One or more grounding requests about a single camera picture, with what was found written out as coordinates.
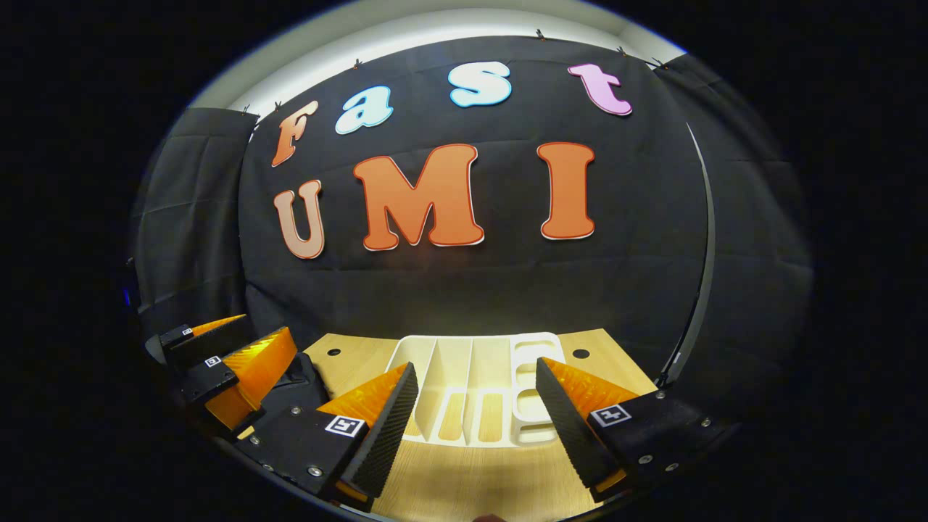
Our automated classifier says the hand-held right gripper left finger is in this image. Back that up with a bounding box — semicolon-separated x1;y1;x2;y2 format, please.
232;361;421;514

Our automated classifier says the white bookshelf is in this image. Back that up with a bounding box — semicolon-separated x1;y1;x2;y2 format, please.
384;332;568;448

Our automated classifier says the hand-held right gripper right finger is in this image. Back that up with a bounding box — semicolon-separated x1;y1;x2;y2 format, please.
535;356;741;505

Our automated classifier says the thin grey pole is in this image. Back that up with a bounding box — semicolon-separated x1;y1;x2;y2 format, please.
656;122;718;389

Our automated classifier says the black backdrop cloth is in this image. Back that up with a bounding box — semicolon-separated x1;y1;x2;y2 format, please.
130;36;813;436

